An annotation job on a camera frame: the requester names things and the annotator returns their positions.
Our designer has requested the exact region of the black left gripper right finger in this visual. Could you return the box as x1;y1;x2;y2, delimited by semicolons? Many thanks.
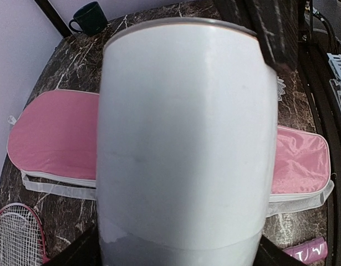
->
253;237;306;266

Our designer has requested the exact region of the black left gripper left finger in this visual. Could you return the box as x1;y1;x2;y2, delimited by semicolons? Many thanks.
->
45;227;100;265

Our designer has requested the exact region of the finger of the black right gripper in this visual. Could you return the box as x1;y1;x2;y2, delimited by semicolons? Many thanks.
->
245;1;298;69

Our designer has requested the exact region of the white plastic shuttlecock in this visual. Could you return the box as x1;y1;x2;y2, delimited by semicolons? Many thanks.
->
277;77;287;101

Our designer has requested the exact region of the white shuttlecock tube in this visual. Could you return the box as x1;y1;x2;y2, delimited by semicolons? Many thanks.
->
96;17;278;265

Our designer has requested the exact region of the red badminton racket right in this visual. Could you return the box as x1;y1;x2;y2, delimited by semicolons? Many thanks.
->
283;243;328;264

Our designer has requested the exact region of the red badminton racket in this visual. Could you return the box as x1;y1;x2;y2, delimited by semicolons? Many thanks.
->
0;203;49;265
283;243;328;264

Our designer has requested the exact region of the red badminton racket left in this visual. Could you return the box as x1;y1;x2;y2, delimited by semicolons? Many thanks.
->
0;203;49;265

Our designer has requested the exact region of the pink racket bag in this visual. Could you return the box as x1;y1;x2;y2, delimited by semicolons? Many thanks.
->
7;90;334;217

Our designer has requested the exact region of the dark green mug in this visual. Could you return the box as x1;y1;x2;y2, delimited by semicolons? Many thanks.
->
68;1;108;36

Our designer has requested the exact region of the white cable duct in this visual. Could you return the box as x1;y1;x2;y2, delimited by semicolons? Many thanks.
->
327;53;341;86

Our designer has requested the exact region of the black frame post left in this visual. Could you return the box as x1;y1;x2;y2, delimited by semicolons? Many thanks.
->
35;0;73;38

